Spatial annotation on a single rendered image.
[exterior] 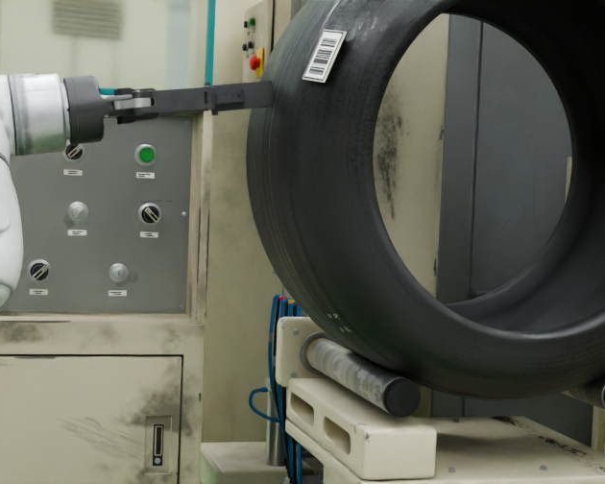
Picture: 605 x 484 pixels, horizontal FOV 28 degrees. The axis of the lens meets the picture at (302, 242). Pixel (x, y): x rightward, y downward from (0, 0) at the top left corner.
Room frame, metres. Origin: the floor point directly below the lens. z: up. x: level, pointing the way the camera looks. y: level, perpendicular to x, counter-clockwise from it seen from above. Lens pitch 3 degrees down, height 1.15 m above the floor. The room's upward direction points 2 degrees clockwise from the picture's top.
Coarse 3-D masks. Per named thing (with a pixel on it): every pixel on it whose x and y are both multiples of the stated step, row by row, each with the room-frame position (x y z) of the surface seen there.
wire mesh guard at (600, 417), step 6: (594, 408) 1.86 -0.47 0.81; (600, 408) 1.85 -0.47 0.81; (594, 414) 1.86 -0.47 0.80; (600, 414) 1.85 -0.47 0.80; (594, 420) 1.86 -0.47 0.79; (600, 420) 1.85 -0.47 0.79; (594, 426) 1.86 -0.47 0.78; (600, 426) 1.85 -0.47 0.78; (594, 432) 1.86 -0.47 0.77; (600, 432) 1.85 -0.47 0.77; (594, 438) 1.86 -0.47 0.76; (600, 438) 1.85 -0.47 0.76; (594, 444) 1.85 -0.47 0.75; (600, 444) 1.85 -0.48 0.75; (600, 450) 1.85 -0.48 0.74
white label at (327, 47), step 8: (328, 32) 1.33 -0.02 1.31; (336, 32) 1.32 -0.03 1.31; (344, 32) 1.31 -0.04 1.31; (320, 40) 1.34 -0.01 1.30; (328, 40) 1.32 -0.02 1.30; (336, 40) 1.31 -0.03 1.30; (320, 48) 1.33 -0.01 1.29; (328, 48) 1.32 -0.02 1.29; (336, 48) 1.31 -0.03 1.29; (312, 56) 1.34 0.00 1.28; (320, 56) 1.33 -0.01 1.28; (328, 56) 1.31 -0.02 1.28; (312, 64) 1.33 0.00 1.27; (320, 64) 1.32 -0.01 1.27; (328, 64) 1.31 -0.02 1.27; (312, 72) 1.32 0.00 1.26; (320, 72) 1.31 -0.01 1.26; (328, 72) 1.31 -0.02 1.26; (312, 80) 1.32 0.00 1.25; (320, 80) 1.31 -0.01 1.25
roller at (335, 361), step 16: (320, 352) 1.63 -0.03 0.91; (336, 352) 1.58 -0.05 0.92; (352, 352) 1.56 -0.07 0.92; (320, 368) 1.62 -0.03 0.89; (336, 368) 1.54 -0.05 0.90; (352, 368) 1.49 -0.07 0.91; (368, 368) 1.45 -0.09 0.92; (384, 368) 1.44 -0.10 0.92; (352, 384) 1.47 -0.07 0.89; (368, 384) 1.42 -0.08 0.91; (384, 384) 1.37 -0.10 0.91; (400, 384) 1.36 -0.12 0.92; (384, 400) 1.36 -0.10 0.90; (400, 400) 1.36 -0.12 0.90; (416, 400) 1.37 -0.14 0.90; (400, 416) 1.36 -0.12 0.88
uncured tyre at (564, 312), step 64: (320, 0) 1.44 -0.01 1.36; (384, 0) 1.33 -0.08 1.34; (448, 0) 1.34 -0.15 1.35; (512, 0) 1.65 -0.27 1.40; (576, 0) 1.63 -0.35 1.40; (384, 64) 1.32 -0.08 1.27; (576, 64) 1.68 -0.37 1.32; (256, 128) 1.47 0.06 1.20; (320, 128) 1.32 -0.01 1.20; (576, 128) 1.69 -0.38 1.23; (256, 192) 1.47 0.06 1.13; (320, 192) 1.32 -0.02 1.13; (576, 192) 1.69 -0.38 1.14; (320, 256) 1.34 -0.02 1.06; (384, 256) 1.32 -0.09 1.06; (576, 256) 1.68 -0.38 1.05; (320, 320) 1.47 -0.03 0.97; (384, 320) 1.34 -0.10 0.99; (448, 320) 1.34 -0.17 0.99; (512, 320) 1.66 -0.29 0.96; (576, 320) 1.62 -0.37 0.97; (448, 384) 1.38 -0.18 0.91; (512, 384) 1.39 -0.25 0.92; (576, 384) 1.43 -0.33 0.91
